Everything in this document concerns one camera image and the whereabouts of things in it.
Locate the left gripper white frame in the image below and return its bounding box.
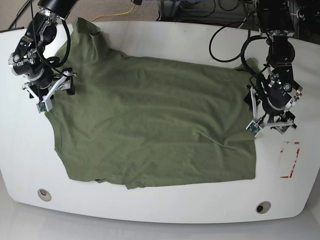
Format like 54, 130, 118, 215
243, 87, 297, 137

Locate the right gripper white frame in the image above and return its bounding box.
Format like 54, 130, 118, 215
22, 67, 77, 112

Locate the olive green t-shirt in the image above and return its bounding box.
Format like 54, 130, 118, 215
45, 18, 256, 189

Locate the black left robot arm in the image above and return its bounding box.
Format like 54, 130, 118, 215
240, 0, 303, 136

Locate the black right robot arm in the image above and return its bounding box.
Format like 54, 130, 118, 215
8, 0, 77, 113

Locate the red tape rectangle marking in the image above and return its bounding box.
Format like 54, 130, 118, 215
278, 141, 300, 179

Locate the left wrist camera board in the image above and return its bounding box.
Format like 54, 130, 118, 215
246, 121, 262, 137

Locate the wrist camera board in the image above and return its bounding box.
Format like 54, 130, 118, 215
246, 121, 262, 137
36, 102, 47, 113

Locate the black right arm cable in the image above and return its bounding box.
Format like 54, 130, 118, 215
29, 0, 72, 76

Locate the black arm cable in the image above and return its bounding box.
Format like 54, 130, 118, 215
29, 0, 72, 76
208, 0, 271, 81

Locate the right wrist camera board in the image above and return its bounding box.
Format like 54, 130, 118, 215
36, 102, 47, 113

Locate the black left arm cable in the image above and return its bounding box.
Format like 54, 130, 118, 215
208, 0, 271, 81

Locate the right table cable grommet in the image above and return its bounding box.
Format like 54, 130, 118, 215
255, 201, 271, 215

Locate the table cable grommet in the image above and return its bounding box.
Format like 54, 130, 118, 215
255, 201, 271, 215
37, 189, 52, 202

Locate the yellow cable on floor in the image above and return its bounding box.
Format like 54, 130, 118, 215
92, 2, 138, 23

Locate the left table cable grommet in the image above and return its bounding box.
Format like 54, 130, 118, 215
37, 189, 52, 202

